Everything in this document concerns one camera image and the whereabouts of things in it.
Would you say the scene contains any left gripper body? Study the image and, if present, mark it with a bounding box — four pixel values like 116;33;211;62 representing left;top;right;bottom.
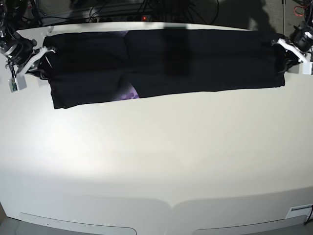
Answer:
290;28;313;53

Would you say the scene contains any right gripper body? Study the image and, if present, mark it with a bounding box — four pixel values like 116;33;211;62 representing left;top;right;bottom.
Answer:
0;37;37;66

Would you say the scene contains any black T-shirt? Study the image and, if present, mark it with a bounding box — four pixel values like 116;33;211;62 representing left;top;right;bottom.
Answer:
39;29;285;109

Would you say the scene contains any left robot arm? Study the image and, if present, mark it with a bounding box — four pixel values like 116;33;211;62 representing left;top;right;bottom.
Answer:
271;0;313;75

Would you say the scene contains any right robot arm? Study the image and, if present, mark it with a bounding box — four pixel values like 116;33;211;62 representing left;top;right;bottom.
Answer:
0;0;49;80

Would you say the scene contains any black power strip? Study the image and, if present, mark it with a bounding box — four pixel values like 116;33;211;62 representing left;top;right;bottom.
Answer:
91;15;151;23

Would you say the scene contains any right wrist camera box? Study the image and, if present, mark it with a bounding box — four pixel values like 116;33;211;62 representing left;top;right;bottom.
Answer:
8;76;27;93

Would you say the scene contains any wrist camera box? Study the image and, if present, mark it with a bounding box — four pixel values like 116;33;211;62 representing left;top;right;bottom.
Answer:
8;76;27;93
301;62;313;75

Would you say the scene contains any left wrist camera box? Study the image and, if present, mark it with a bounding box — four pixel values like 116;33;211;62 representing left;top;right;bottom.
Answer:
301;62;313;75

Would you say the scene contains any black cable at corner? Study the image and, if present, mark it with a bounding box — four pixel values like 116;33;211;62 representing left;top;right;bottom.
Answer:
304;205;313;226

